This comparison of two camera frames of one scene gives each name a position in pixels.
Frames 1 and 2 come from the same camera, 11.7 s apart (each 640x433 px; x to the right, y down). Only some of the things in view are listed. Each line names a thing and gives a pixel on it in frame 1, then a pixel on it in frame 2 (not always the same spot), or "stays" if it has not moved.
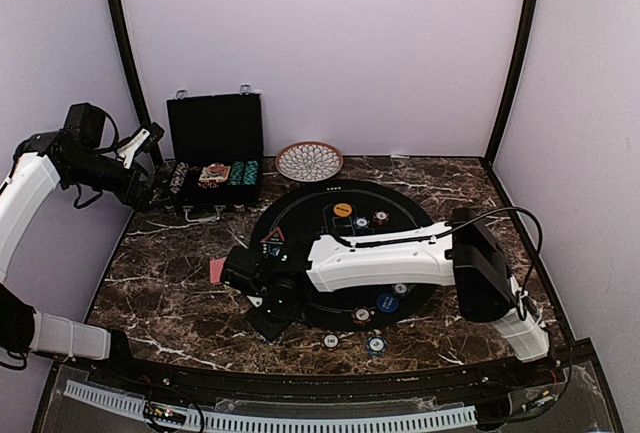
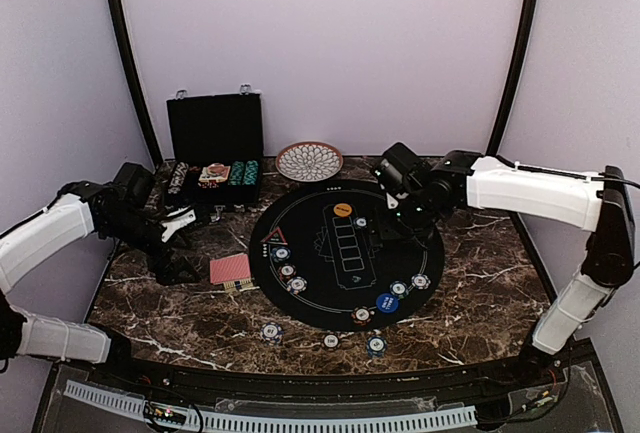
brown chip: x=362 y=315 stays
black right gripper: x=271 y=329 to x=387 y=232
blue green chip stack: x=376 y=345 stays
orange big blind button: x=343 y=209 stays
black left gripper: x=140 y=201 to x=165 y=276
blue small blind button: x=387 y=302 stays
